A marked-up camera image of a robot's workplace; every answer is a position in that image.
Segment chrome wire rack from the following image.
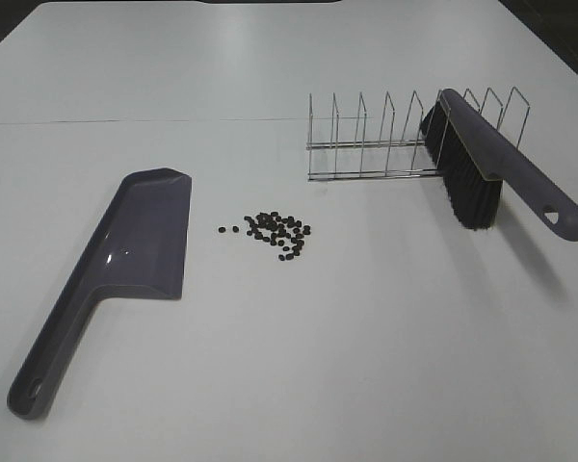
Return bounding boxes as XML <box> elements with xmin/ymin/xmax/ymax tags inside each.
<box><xmin>306</xmin><ymin>86</ymin><xmax>532</xmax><ymax>182</ymax></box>

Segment purple hand brush black bristles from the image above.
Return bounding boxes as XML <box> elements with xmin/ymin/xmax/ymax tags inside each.
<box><xmin>420</xmin><ymin>89</ymin><xmax>578</xmax><ymax>242</ymax></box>

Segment pile of coffee beans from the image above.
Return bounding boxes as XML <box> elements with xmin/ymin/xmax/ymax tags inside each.
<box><xmin>214</xmin><ymin>210</ymin><xmax>313</xmax><ymax>262</ymax></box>

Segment purple plastic dustpan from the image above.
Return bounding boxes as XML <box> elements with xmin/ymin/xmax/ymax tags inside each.
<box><xmin>7</xmin><ymin>167</ymin><xmax>192</xmax><ymax>420</ymax></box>

